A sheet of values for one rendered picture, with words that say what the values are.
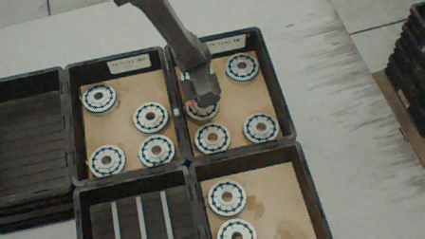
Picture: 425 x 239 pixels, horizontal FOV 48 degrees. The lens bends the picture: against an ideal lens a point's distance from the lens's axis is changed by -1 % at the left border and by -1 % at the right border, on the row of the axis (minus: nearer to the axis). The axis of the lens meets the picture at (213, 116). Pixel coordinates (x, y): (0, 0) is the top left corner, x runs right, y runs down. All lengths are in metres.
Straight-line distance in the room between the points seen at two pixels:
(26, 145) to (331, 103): 0.97
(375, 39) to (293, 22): 1.01
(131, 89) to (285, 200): 0.58
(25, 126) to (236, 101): 0.64
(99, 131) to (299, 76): 0.69
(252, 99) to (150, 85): 0.32
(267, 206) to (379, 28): 1.70
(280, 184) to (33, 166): 0.70
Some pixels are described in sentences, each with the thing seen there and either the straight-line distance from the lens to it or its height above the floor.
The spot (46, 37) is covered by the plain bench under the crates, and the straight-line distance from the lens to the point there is 1.91.
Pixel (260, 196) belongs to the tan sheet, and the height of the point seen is 0.83.
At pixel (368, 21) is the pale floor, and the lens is 2.83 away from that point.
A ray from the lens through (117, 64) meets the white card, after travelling 1.49.
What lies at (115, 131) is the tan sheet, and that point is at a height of 0.83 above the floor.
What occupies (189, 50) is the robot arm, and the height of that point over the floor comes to 1.19.
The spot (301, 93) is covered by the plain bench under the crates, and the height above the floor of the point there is 0.70.
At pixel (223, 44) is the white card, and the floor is 0.90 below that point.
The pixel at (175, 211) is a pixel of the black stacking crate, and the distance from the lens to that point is 1.32.
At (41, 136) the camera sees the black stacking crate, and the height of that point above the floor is 0.83.
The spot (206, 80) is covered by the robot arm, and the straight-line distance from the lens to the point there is 1.19.
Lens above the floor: 2.06
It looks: 60 degrees down
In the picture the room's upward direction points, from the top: 5 degrees counter-clockwise
